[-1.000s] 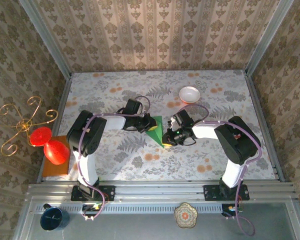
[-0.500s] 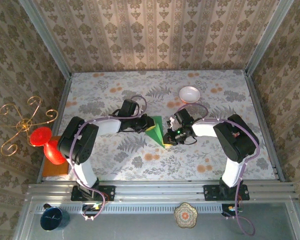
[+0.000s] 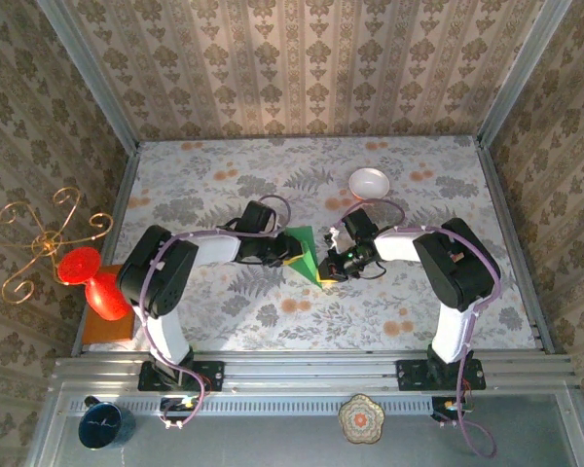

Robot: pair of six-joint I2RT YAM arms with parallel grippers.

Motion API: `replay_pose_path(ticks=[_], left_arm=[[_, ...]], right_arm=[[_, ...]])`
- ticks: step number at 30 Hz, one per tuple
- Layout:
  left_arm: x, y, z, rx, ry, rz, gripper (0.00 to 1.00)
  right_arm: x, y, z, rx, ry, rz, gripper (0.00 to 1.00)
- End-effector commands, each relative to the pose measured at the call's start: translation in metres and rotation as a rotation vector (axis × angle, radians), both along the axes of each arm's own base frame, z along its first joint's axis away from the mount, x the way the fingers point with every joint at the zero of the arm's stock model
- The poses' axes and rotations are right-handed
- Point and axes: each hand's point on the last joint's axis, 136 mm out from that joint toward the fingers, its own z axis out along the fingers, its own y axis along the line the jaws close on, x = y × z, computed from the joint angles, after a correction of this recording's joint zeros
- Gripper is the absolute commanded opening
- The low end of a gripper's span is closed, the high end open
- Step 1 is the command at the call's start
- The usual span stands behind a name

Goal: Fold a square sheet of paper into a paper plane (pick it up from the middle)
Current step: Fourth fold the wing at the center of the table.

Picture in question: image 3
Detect small controller board with wires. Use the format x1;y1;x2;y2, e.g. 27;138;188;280
159;394;201;432
430;394;474;429

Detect white bowl with orange outside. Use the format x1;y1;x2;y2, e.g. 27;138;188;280
347;167;390;201

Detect aluminium frame cross rail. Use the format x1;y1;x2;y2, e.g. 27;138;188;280
52;349;579;393

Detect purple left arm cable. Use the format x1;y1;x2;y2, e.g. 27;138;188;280
140;194;293;432

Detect grey metal shelf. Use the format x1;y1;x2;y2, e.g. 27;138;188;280
28;388;584;467

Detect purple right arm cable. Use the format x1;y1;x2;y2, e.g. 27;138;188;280
330;199;502;459

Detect aluminium frame corner post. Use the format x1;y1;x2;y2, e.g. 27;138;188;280
475;0;574;147
34;0;141;153

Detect slotted grey cable duct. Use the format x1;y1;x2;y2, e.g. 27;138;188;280
67;398;449;418

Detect floral patterned table cover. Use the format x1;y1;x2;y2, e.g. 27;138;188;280
85;135;539;352

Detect ornate patterned flower dish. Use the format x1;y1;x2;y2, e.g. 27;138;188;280
338;393;385;446

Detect green cloth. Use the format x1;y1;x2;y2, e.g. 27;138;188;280
285;224;325;290

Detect dark blue mug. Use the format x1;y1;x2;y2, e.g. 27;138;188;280
77;396;137;449

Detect gold wire scroll stand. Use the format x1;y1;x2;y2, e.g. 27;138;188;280
0;186;115;305

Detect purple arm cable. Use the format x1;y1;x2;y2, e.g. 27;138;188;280
330;199;502;459
140;194;293;432

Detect red plastic goblet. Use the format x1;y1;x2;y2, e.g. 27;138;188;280
56;246;133;322

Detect orange wooden board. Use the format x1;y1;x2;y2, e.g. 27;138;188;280
81;265;137;344

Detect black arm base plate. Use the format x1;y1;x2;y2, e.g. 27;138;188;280
137;359;226;393
395;357;487;392

